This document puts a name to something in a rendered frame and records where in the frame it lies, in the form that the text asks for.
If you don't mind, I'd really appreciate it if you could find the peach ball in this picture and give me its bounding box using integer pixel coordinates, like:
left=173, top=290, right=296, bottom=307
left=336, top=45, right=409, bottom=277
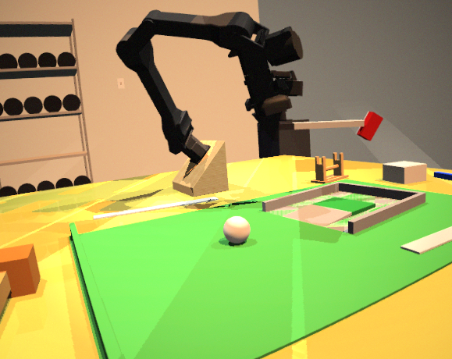
left=223, top=216, right=251, bottom=243

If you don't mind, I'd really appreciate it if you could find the green mat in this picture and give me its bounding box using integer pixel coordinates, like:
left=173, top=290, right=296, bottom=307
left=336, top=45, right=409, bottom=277
left=78, top=179, right=452, bottom=359

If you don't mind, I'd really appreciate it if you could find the white flat bar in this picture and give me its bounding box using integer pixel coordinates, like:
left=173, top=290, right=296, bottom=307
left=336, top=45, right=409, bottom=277
left=94, top=197, right=218, bottom=220
left=400, top=226, right=452, bottom=254

